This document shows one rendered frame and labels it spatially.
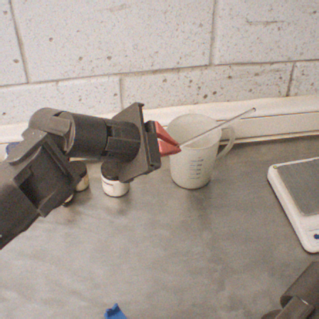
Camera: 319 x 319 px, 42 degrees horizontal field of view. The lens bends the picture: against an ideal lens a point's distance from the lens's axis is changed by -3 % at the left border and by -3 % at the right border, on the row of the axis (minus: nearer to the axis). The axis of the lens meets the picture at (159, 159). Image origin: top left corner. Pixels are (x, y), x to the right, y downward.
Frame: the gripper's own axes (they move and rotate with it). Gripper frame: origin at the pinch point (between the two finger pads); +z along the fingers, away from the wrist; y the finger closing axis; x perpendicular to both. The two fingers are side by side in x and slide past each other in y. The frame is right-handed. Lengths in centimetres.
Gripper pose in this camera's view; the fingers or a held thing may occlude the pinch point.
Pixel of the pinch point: (174, 149)
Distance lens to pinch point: 66.4
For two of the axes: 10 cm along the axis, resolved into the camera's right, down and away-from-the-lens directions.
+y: 1.5, 9.5, -2.9
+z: 7.4, 0.8, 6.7
